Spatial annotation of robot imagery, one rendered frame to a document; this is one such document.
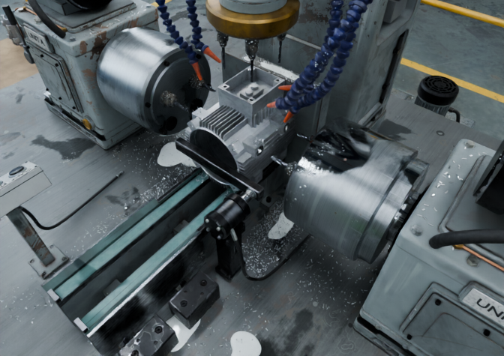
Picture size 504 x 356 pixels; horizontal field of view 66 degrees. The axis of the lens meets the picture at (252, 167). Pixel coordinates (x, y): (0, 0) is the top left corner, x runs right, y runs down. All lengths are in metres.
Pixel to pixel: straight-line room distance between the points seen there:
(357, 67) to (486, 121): 2.16
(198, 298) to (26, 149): 0.79
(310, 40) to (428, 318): 0.65
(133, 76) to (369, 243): 0.65
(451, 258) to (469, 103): 2.55
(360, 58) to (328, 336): 0.62
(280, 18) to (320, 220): 0.38
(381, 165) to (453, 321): 0.27
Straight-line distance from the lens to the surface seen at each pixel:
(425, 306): 0.73
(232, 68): 1.02
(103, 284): 0.94
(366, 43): 0.92
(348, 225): 0.72
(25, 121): 1.52
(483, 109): 3.14
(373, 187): 0.70
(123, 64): 1.03
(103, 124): 1.24
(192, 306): 0.87
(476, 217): 0.69
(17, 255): 1.14
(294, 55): 1.03
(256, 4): 0.74
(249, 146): 0.84
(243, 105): 0.86
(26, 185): 0.90
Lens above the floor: 1.65
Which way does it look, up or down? 47 degrees down
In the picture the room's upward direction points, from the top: 1 degrees clockwise
